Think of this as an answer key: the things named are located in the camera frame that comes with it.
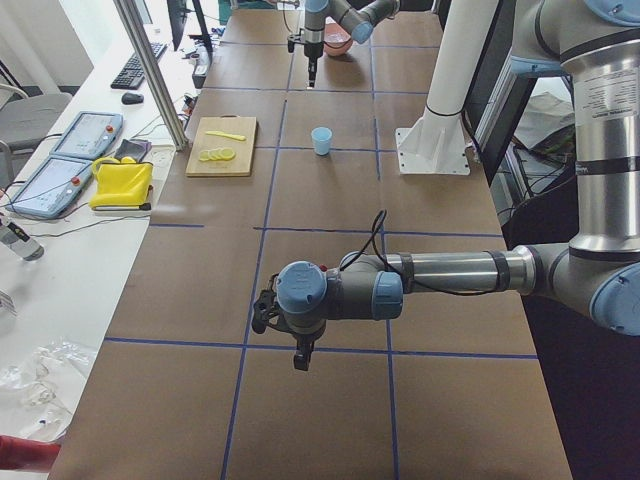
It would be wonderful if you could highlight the black keyboard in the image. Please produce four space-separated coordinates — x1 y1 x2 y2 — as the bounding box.
110 42 167 90

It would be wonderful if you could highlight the upper blue teach pendant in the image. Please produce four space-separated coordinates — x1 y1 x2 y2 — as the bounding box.
50 111 124 160

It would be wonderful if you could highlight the clear plastic bag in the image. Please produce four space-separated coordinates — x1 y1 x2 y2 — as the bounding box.
1 337 97 442

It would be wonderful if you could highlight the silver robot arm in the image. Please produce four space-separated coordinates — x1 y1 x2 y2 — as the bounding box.
302 0 401 89
252 1 639 370

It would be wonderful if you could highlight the pink bowl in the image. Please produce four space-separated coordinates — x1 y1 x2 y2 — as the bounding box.
324 22 353 57

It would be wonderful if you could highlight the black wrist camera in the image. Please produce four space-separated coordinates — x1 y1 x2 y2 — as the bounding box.
251 273 288 334
287 28 305 54

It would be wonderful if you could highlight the black camera cable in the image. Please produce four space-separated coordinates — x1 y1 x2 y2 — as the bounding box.
349 209 501 296

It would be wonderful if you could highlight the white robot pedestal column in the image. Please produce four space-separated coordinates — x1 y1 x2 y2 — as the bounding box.
396 0 499 175

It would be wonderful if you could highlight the light blue plastic cup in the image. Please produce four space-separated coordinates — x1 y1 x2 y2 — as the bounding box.
310 126 333 156

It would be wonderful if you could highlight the lower blue teach pendant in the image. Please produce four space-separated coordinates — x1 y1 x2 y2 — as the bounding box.
7 154 92 219

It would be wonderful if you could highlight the blue teach pendant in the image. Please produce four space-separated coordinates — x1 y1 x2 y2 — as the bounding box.
50 111 124 160
7 154 92 219

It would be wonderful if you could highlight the wooden cutting board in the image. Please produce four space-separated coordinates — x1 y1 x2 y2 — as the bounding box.
185 116 257 178

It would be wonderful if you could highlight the lemon slice nearest handle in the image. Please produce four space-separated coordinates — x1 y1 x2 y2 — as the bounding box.
218 147 235 160

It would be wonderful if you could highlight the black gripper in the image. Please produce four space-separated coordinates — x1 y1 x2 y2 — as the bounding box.
288 320 326 371
304 42 321 89

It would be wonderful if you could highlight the yellow plastic knife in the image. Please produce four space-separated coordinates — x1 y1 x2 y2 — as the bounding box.
205 130 247 142

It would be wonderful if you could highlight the aluminium frame post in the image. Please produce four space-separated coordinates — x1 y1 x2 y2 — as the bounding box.
113 0 189 151

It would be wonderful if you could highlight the black computer mouse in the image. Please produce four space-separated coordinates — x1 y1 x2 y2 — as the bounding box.
121 92 144 105

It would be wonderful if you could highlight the yellow bag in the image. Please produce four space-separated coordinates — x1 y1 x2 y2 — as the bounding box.
88 157 153 211

